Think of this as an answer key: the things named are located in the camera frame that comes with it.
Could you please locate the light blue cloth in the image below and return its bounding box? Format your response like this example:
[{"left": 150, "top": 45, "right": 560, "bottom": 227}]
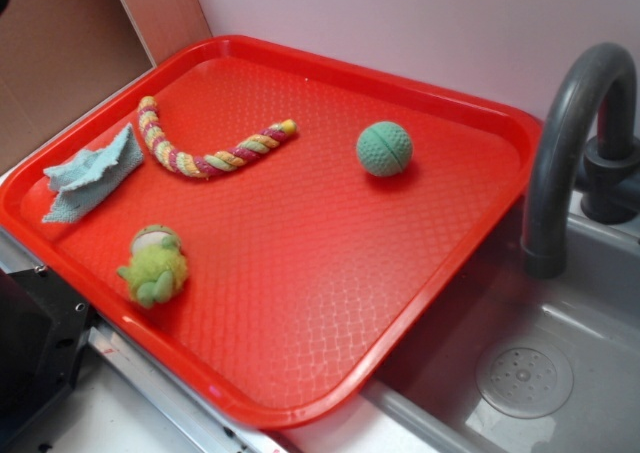
[{"left": 42, "top": 123, "right": 144, "bottom": 223}]

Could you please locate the multicolour braided rope toy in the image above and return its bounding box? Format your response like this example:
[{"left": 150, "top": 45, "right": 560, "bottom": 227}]
[{"left": 137, "top": 96, "right": 298, "bottom": 179}]

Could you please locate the brown cardboard panel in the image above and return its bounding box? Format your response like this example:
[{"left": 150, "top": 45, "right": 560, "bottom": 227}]
[{"left": 1, "top": 0, "right": 211, "bottom": 172}]

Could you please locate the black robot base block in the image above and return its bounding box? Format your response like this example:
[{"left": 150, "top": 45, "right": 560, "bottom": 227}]
[{"left": 1, "top": 268, "right": 94, "bottom": 445}]

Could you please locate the red plastic tray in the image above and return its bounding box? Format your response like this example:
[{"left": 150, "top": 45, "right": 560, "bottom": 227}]
[{"left": 1, "top": 36, "right": 541, "bottom": 430}]

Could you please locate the grey toy faucet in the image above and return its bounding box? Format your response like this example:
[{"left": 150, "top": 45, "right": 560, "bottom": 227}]
[{"left": 521, "top": 43, "right": 639, "bottom": 278}]

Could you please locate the green plush frog toy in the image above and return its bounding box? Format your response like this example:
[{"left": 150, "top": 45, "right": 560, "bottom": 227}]
[{"left": 117, "top": 224, "right": 189, "bottom": 309}]

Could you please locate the green rubber ball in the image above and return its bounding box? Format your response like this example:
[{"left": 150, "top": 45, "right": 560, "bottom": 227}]
[{"left": 356, "top": 121, "right": 413, "bottom": 178}]

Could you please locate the grey plastic sink basin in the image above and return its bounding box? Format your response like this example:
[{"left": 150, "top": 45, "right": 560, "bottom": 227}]
[{"left": 364, "top": 206, "right": 639, "bottom": 452}]

